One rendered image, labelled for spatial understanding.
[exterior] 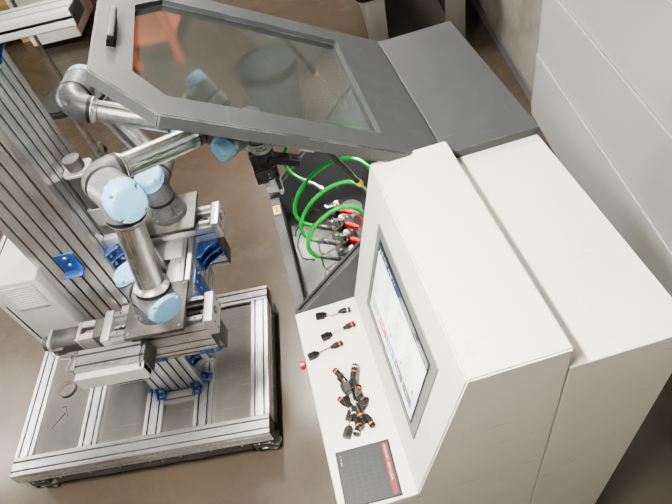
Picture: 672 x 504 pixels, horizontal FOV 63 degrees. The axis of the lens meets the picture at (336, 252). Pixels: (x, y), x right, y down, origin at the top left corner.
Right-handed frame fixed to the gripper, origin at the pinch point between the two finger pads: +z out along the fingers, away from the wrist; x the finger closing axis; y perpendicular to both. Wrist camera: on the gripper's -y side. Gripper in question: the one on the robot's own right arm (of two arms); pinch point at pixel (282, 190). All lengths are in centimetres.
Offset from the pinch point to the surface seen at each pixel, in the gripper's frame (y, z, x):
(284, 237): 6.0, 28.0, -4.4
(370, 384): -10, 25, 71
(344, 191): -24, 36, -30
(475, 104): -66, -27, 19
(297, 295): 6.1, 28.0, 26.4
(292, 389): 29, 123, 10
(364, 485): 0, 25, 100
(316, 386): 6, 25, 66
